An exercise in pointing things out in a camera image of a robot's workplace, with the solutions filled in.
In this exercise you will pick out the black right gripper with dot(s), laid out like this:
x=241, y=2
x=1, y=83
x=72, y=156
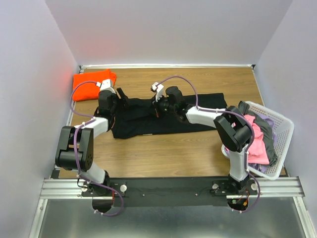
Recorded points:
x=162, y=99

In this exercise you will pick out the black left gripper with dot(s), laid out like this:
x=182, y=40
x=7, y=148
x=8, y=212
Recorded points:
x=122, y=95

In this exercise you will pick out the black t-shirt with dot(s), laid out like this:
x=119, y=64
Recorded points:
x=140, y=118

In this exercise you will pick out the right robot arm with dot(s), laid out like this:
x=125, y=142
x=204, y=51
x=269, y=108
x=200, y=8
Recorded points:
x=234, y=130

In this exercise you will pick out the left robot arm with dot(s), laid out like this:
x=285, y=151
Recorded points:
x=75, y=149

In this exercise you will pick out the folded orange t-shirt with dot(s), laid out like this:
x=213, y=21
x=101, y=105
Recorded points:
x=90, y=91

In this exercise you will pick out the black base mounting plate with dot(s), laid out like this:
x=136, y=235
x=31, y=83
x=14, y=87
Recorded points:
x=171, y=192

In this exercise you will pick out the dark grey t-shirt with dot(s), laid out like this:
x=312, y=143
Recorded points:
x=266, y=134

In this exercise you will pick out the pink t-shirt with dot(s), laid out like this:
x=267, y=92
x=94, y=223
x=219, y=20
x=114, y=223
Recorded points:
x=257, y=151

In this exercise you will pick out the white plastic laundry basket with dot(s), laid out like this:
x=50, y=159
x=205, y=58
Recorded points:
x=282, y=131

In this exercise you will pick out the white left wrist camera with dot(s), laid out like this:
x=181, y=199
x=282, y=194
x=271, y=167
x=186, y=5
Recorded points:
x=107, y=85

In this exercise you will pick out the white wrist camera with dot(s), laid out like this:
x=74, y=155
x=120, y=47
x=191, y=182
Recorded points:
x=107, y=85
x=157, y=89

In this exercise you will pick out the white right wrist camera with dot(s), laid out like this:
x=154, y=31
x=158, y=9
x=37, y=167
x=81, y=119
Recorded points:
x=157, y=89

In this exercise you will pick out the aluminium frame rail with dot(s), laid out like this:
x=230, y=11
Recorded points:
x=68, y=189

